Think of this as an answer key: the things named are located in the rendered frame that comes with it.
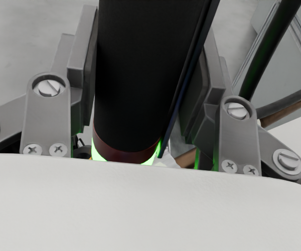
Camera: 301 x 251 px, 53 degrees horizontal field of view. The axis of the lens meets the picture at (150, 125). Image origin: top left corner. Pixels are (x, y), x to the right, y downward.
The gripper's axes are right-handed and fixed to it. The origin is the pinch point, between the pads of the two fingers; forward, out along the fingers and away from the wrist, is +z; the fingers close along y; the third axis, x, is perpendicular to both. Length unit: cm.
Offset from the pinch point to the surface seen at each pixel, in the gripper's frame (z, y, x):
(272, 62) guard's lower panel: 103, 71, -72
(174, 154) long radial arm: 22.2, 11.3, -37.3
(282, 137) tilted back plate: 23.6, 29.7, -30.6
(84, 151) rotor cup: 13.8, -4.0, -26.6
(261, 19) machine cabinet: 257, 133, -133
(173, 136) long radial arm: 26.3, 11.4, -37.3
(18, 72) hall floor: 159, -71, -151
